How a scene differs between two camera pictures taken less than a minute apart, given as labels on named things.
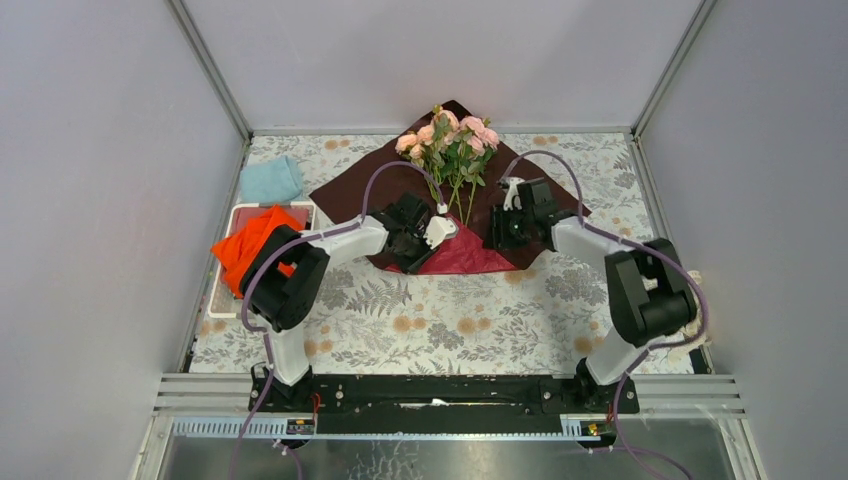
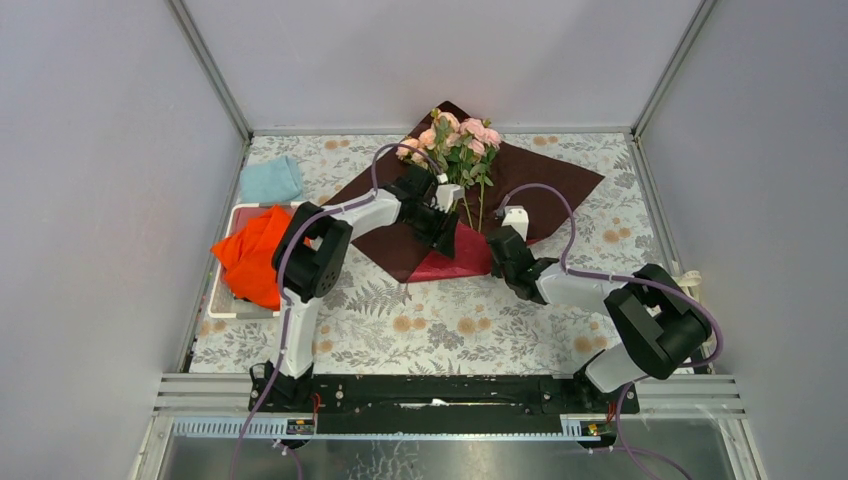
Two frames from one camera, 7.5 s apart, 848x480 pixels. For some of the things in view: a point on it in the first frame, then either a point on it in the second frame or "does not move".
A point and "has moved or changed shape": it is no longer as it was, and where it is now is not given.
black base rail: [451, 403] does not move
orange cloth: [234, 252] does not move
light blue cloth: [271, 182] does not move
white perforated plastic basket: [221, 301] does not move
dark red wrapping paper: [503, 207] has moved or changed shape
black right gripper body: [510, 228] to [498, 271]
